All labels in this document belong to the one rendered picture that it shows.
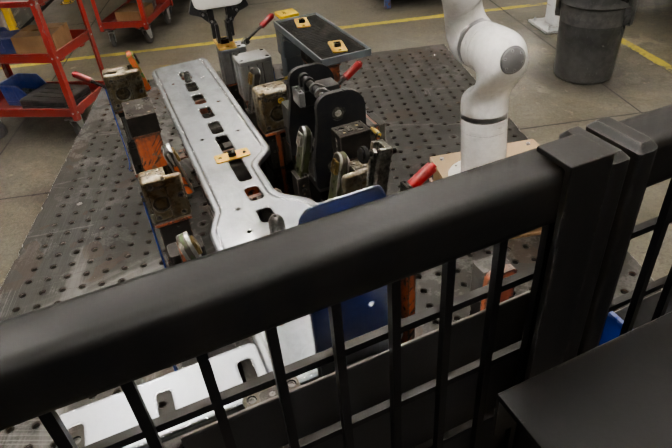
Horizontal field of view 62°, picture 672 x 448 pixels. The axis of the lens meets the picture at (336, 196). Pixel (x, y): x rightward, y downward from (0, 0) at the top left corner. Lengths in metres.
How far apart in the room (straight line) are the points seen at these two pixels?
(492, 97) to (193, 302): 1.28
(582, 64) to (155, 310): 4.02
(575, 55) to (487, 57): 2.80
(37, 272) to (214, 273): 1.53
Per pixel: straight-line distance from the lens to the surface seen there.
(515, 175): 0.22
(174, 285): 0.18
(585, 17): 4.01
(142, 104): 1.66
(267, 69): 1.62
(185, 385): 0.87
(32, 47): 3.91
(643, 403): 0.31
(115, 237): 1.74
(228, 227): 1.12
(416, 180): 0.97
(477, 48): 1.36
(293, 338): 0.89
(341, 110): 1.18
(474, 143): 1.49
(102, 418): 0.89
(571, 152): 0.23
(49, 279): 1.68
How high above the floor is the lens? 1.67
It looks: 35 degrees down
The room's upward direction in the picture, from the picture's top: 5 degrees counter-clockwise
